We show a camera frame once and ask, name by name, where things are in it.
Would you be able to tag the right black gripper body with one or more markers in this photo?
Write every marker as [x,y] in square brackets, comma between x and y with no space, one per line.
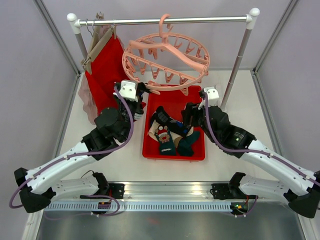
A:
[198,118]

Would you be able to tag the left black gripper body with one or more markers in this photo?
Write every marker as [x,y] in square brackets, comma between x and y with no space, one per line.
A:
[126,107]

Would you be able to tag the pink round clip hanger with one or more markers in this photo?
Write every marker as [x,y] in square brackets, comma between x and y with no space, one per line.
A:
[175,61]

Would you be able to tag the teal christmas sock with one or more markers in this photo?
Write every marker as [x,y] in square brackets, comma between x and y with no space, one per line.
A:
[165,140]

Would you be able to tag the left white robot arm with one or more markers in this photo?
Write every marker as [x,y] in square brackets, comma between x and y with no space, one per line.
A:
[114,126]

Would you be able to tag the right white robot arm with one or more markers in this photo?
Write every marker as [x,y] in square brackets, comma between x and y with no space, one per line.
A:
[295,186]

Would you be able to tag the beige clip hanger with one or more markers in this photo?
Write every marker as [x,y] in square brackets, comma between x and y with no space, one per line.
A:
[101,35]

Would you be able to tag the red plastic tray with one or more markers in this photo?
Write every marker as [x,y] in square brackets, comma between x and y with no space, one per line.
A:
[173,103]

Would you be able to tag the brown beige striped sock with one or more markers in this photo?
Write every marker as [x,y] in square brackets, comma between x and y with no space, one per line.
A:
[175,137]

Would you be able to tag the red hanging cloth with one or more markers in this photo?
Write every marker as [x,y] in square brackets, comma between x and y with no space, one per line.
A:
[100,90]

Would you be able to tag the pink hanging garment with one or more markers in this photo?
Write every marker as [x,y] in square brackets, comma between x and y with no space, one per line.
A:
[86,105]

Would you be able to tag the metal clothes rack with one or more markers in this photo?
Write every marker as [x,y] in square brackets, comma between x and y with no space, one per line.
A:
[249,19]

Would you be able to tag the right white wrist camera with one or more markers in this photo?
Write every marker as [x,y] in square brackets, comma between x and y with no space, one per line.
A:
[209,96]

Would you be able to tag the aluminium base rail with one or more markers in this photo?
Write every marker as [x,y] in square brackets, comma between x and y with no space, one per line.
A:
[145,191]

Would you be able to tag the white slotted cable duct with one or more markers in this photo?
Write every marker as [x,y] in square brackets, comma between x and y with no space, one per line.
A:
[141,206]

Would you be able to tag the aluminium frame post left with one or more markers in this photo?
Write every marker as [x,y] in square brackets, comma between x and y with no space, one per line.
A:
[40,5]

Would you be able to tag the aluminium frame post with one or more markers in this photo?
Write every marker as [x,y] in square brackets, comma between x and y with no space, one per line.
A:
[40,5]
[275,34]

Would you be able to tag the aluminium frame post right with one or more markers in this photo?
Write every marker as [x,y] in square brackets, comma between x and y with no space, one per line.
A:
[275,34]

